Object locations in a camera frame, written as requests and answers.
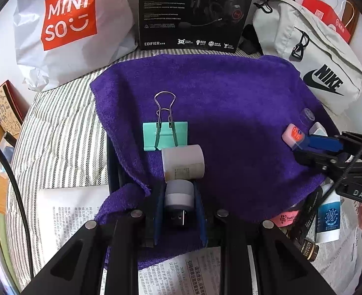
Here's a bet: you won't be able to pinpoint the pink blue vaseline jar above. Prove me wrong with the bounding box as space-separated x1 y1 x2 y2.
282 123 309 150

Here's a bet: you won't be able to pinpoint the white blue lotion bottle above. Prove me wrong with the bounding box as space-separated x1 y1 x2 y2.
316 190 341 244

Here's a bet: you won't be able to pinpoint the pink highlighter pen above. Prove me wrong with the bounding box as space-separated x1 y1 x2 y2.
271 210 299 228

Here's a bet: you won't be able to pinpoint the black rectangular tube box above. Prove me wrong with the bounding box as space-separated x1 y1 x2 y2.
288 186 323 244

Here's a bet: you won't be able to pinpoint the black gold Grand Reserve bottle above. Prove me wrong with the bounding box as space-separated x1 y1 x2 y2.
293 238 319 262

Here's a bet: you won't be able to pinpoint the white USB charger cube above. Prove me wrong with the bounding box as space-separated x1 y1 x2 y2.
309 122 328 136

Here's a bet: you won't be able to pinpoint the clear plastic cap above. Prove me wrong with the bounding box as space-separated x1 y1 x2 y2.
299 108 315 127

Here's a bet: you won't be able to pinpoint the white tape roll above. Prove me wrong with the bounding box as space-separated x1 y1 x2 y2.
161 145 205 182

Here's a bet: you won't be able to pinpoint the teal binder clip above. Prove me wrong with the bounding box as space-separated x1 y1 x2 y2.
142 91 188 152

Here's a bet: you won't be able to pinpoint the purple towel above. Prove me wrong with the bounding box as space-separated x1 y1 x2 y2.
89 54 338 270

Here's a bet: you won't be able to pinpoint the newspaper sheets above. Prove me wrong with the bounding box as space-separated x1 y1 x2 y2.
36 185 362 294

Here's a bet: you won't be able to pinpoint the red paper bag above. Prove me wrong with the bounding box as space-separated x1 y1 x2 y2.
302 0 356 43

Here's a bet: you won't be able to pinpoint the white Nike waist bag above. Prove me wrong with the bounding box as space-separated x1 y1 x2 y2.
252 0 362 115

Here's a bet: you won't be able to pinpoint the brown patterned book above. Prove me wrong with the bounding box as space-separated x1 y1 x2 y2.
0 80 24 138

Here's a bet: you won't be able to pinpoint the black headset box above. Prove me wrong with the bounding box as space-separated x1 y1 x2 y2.
138 0 252 53

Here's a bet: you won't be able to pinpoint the white Miniso shopping bag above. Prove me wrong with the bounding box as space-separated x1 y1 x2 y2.
14 0 137 92

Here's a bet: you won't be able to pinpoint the black cable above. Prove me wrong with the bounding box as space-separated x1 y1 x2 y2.
0 133 35 279

